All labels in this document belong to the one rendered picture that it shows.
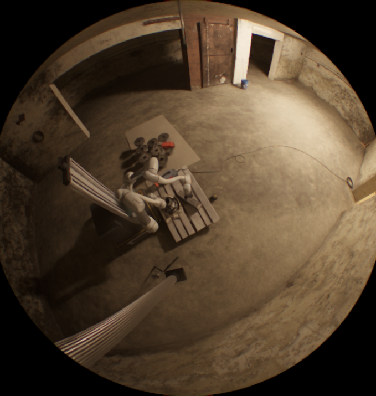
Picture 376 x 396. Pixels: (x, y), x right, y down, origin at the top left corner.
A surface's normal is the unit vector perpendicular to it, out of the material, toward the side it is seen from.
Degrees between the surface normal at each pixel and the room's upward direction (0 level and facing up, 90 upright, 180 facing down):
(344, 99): 90
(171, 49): 90
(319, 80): 90
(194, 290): 0
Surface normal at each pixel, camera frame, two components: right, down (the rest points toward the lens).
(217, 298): -0.09, -0.36
